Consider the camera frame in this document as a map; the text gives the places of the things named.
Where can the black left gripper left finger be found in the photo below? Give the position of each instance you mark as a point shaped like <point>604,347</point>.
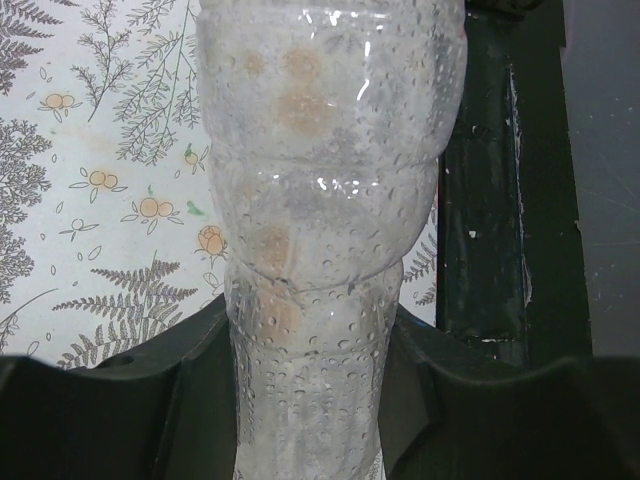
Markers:
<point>162,410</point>

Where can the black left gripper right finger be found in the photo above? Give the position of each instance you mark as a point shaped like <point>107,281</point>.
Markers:
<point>451,412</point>

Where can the clear plastic bottle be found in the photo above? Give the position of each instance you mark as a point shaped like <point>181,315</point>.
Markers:
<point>326,120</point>

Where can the floral table mat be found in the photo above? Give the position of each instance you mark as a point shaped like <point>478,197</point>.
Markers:
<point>109,234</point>

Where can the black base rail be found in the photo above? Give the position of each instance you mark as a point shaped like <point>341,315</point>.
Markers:
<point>511,276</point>

